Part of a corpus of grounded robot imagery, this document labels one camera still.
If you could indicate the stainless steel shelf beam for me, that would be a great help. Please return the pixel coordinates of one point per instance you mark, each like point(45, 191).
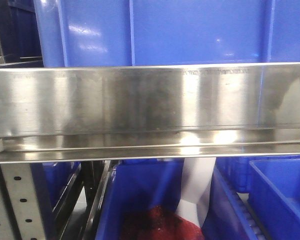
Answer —
point(105, 113)

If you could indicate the blue bin with red cloth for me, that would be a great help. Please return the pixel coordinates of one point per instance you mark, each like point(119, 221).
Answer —
point(176, 185)

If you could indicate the dark red mesh cloth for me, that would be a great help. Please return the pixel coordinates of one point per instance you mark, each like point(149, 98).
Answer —
point(158, 223)

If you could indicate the large blue upper bin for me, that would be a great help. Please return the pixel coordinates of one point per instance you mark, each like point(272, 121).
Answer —
point(81, 33)

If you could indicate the blue bin lower right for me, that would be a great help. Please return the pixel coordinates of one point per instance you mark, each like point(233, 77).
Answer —
point(254, 198)

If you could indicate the perforated steel upright post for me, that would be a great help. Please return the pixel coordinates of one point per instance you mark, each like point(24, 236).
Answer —
point(20, 212)

